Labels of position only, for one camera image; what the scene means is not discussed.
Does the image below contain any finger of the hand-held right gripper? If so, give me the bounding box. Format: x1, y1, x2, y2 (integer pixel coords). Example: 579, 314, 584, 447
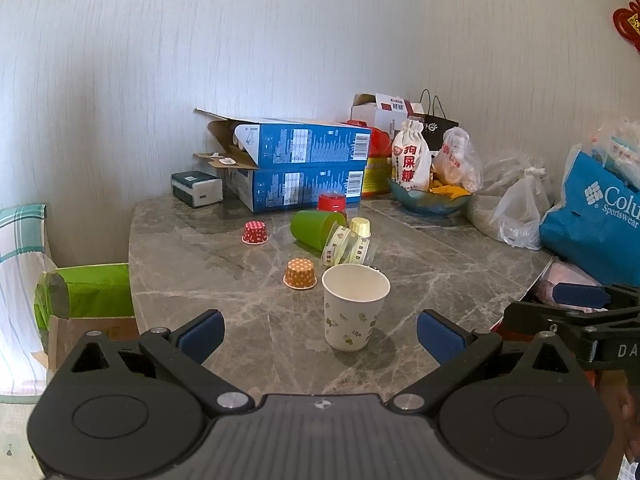
502, 301, 603, 343
554, 282, 640, 309

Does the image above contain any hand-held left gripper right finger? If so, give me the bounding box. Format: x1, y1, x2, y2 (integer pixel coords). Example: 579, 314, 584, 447
387, 309, 572, 415

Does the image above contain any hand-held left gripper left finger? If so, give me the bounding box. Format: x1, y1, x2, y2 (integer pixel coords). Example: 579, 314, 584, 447
65, 309, 253, 415

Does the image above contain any white floral paper cup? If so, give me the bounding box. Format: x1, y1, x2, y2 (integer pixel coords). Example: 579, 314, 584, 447
321, 264, 391, 352

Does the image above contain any red polka-dot paper cup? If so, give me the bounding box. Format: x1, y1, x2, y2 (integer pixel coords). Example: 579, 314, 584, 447
242, 221, 269, 245

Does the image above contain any orange polka-dot paper cup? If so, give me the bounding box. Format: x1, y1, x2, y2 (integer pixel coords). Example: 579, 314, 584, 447
283, 258, 318, 290

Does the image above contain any clear cup with yellow band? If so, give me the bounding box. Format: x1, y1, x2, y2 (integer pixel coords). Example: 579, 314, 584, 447
320, 225, 377, 267

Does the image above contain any green plastic cup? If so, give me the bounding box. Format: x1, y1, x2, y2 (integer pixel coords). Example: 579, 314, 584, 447
290, 210, 347, 253

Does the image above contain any red plastic cup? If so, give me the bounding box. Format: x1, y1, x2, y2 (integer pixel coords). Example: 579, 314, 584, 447
317, 192, 347, 214

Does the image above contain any person's right hand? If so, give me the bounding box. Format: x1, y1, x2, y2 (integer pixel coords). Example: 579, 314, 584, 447
594, 373, 640, 467

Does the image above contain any pink packet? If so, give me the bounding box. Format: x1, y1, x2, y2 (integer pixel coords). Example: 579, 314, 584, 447
530, 259, 603, 311

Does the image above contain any blue shopping bag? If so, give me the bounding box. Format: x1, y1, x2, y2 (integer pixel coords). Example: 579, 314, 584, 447
539, 150, 640, 289

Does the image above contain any clear knotted plastic bag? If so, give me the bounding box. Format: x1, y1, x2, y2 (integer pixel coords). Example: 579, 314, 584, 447
469, 152, 557, 251

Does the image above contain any brown cardboard box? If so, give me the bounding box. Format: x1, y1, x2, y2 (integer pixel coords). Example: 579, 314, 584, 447
47, 315, 142, 374

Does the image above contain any green plastic bag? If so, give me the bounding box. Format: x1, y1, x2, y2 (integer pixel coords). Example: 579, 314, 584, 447
34, 263, 136, 329

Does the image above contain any blue glass bowl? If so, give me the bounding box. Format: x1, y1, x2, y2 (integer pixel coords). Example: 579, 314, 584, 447
389, 177, 474, 219

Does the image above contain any green and white tissue pack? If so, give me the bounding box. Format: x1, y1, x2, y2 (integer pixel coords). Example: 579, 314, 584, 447
171, 170, 224, 208

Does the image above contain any orange snack packet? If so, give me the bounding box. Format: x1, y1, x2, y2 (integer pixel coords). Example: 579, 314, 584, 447
427, 180, 472, 197

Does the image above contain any clear bag of packets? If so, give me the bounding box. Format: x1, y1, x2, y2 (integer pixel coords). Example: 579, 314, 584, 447
580, 117, 640, 192

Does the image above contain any yellow tin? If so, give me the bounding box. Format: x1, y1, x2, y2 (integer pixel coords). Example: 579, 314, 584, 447
362, 155, 394, 197

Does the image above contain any clear plastic snack bag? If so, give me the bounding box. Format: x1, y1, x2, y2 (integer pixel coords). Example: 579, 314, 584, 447
431, 127, 484, 194

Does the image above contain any blue cardboard box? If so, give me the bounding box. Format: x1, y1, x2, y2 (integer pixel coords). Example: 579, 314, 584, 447
195, 107, 373, 171
194, 152, 366, 214

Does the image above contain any plaid cloth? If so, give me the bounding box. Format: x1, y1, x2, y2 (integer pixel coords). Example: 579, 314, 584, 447
0, 203, 60, 404

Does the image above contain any red gift container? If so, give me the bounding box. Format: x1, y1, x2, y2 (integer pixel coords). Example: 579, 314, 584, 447
345, 119, 393, 159

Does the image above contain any black paper bag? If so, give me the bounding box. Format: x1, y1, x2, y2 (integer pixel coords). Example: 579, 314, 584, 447
417, 89, 460, 153

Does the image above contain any white and red carton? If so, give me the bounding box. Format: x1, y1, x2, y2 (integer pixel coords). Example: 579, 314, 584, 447
350, 92, 427, 133

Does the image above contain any white drawstring cloth bag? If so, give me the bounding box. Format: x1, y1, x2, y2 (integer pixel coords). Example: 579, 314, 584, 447
391, 119, 432, 192

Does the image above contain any red wall ornament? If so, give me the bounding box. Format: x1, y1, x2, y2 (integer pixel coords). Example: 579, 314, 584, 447
612, 2, 640, 54

